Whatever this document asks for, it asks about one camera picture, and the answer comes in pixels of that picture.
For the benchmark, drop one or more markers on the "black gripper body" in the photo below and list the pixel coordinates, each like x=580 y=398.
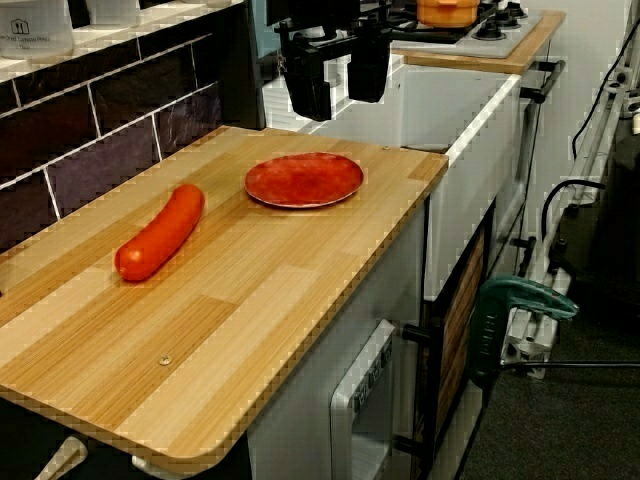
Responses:
x=320 y=35

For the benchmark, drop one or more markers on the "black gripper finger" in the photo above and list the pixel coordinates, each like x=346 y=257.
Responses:
x=369 y=70
x=307 y=87

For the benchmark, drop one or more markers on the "red toy sausage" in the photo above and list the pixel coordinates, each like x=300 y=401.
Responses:
x=160 y=235

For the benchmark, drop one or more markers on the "red round plate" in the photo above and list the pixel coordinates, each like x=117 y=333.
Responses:
x=303 y=180

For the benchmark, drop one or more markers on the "black burner grate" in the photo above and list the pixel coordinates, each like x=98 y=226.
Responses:
x=430 y=32

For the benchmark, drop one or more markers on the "orange toy pot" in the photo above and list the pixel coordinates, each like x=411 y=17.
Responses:
x=446 y=12

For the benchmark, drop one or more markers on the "white toy sink basin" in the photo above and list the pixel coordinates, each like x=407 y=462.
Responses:
x=465 y=115

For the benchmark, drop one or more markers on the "black stove knob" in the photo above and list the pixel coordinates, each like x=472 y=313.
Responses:
x=515 y=10
x=487 y=31

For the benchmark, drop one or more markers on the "grey toy stove top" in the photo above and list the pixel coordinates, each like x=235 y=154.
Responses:
x=500 y=45

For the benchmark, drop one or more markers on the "wooden stove counter board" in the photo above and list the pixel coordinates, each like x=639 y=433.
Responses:
x=535 y=47

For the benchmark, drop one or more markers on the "wooden slatted cabinet door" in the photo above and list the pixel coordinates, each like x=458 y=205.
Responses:
x=462 y=330

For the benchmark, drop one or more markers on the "green clamp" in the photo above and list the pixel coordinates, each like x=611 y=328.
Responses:
x=515 y=305

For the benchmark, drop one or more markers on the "white printed container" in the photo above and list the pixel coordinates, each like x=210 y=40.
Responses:
x=35 y=32

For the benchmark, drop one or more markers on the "black equipment case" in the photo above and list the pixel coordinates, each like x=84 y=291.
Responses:
x=620 y=210

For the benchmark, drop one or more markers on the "white toy oven door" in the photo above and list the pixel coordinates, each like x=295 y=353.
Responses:
x=365 y=395

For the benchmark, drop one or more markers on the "aluminium extrusion frame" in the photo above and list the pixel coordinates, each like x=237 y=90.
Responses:
x=587 y=162

